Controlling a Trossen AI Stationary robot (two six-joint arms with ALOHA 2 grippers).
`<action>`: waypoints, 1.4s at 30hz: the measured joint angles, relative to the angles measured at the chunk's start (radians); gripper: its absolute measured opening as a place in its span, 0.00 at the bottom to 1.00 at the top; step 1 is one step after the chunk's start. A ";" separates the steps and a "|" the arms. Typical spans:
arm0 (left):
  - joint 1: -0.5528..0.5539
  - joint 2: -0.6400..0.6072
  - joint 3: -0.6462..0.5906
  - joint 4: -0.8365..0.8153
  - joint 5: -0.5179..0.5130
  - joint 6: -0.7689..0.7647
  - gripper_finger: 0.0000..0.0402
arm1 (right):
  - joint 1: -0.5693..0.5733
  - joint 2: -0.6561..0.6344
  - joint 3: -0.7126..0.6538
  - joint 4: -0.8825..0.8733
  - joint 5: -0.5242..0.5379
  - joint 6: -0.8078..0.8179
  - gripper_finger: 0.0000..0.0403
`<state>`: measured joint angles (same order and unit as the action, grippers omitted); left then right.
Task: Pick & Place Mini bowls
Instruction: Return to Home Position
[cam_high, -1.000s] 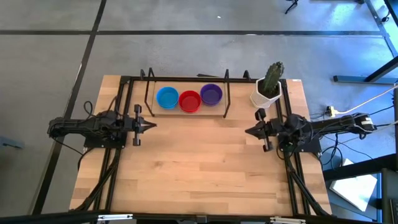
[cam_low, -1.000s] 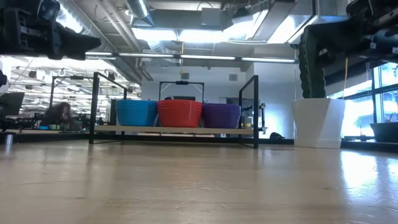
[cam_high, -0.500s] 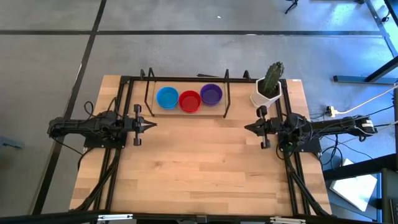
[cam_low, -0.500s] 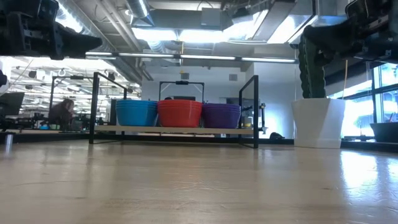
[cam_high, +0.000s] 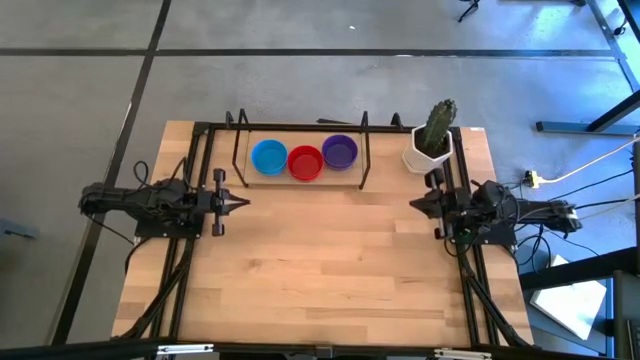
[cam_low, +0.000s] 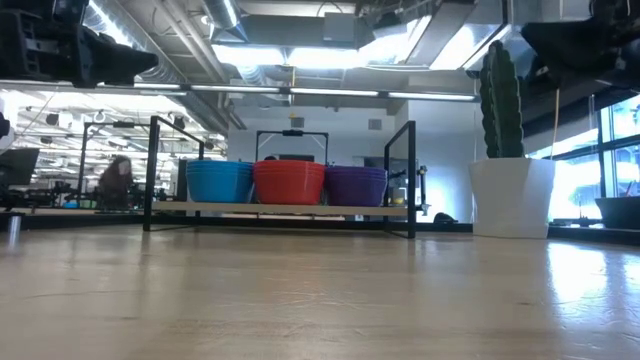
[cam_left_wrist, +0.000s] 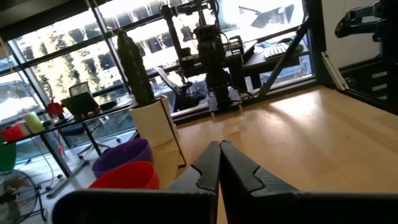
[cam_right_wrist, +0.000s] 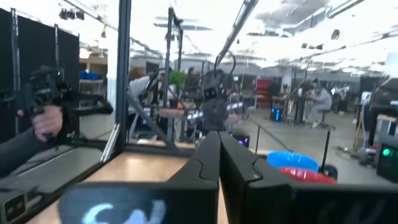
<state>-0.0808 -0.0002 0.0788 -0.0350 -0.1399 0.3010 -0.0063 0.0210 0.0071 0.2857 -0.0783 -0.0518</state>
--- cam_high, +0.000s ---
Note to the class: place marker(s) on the red plastic mini bowl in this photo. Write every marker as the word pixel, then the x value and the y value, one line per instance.
pixel 305 163

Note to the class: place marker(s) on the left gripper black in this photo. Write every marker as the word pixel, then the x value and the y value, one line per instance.
pixel 218 180

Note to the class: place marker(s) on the grey metal furniture foot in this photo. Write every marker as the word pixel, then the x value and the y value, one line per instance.
pixel 20 231

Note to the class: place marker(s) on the silver metal bracket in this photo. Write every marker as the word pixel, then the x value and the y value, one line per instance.
pixel 462 354
pixel 185 349

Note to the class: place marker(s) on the purple plastic mini bowl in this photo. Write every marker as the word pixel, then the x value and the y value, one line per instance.
pixel 340 152

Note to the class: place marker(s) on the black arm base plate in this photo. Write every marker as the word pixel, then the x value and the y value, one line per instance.
pixel 160 231
pixel 495 239

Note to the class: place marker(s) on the black flat bracket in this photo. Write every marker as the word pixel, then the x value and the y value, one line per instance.
pixel 332 121

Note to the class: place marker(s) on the wooden shelf black metal frames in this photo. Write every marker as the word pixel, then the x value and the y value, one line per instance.
pixel 345 177

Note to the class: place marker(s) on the yellow power plug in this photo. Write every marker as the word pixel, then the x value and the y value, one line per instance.
pixel 531 177

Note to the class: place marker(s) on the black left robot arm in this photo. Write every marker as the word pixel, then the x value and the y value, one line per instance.
pixel 130 200

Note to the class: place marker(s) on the grey desk foot bar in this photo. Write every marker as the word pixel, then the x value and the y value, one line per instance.
pixel 575 127

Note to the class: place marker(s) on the green cactus plant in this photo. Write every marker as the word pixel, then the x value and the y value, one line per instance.
pixel 437 127

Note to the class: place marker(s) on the black desk leg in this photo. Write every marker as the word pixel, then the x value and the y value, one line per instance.
pixel 617 111

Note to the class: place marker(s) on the black aluminium table frame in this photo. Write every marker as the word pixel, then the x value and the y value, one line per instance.
pixel 260 127

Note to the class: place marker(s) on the white cardboard sheet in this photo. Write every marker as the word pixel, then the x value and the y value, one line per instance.
pixel 570 305

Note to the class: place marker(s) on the black desk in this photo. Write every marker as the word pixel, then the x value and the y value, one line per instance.
pixel 625 320

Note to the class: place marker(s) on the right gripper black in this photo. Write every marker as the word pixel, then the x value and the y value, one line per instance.
pixel 452 210

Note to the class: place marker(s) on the blue plastic mini bowl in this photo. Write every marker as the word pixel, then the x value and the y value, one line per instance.
pixel 269 157

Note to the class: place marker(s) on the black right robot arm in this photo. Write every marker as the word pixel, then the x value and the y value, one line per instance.
pixel 540 210

